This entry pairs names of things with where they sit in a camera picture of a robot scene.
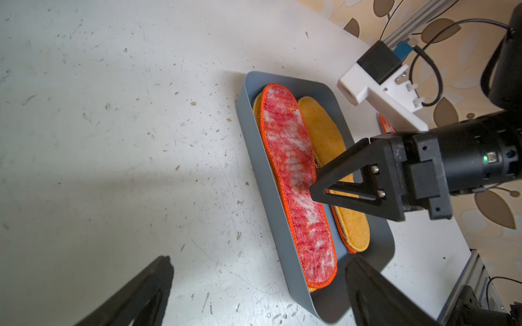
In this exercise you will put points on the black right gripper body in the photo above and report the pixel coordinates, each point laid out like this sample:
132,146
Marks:
460,159

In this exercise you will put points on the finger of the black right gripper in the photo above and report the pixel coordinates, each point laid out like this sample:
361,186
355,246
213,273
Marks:
367,177

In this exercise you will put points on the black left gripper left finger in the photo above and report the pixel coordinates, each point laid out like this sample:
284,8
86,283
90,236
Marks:
142,301

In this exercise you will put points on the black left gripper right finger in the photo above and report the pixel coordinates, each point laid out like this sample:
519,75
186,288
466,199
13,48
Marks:
375,301

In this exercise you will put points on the red insole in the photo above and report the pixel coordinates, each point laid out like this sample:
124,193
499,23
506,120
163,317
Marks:
342,217
287,143
385,126

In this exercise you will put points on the yellow insole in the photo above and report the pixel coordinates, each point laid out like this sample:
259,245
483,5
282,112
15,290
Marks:
328,143
256,110

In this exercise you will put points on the blue-grey storage box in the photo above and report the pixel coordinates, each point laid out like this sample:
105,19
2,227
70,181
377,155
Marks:
332,303

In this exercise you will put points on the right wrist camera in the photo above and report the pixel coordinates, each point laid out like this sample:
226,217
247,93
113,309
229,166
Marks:
373,78

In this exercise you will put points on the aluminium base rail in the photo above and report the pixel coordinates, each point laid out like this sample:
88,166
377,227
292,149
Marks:
475,301

